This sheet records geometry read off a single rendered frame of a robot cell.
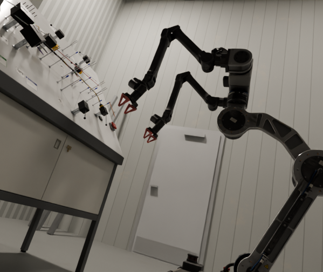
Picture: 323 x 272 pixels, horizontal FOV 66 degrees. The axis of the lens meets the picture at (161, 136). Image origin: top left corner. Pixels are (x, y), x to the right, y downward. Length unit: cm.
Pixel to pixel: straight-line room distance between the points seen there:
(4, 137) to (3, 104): 15
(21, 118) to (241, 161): 341
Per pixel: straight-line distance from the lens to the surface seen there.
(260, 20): 583
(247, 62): 157
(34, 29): 148
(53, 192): 158
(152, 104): 486
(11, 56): 146
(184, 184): 408
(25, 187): 146
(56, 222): 383
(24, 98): 135
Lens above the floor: 42
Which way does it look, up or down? 20 degrees up
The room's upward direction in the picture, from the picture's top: 15 degrees clockwise
